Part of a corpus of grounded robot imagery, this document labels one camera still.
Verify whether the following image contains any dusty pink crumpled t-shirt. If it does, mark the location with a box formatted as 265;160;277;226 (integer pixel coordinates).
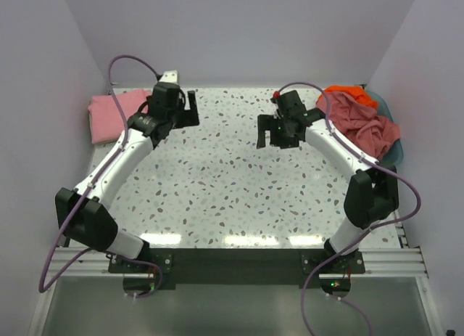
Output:
327;91;400;160

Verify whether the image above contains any orange crumpled t-shirt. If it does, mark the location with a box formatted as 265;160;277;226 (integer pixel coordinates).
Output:
325;85;378;110

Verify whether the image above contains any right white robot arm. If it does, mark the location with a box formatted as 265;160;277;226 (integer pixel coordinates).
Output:
257;90;399;273

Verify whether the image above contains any blue plastic basket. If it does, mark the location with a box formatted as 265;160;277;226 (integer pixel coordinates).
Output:
367;90;404;166

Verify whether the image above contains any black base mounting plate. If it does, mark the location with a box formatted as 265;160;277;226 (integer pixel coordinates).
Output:
107;248;365;293

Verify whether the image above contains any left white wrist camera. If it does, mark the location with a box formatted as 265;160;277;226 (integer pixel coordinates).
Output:
159;70;179;85

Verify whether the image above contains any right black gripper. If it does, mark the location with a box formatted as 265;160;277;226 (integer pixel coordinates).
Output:
256;115;299;149

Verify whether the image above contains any aluminium rail frame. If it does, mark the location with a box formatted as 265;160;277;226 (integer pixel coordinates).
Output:
27;82;445;336

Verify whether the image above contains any folded beige t-shirt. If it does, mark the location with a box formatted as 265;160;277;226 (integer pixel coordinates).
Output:
92;140;115;146

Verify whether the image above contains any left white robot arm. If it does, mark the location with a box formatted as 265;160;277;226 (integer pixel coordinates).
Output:
55;81;199;272

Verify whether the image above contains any light pink t-shirt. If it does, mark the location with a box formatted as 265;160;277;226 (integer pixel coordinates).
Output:
88;89;152;142

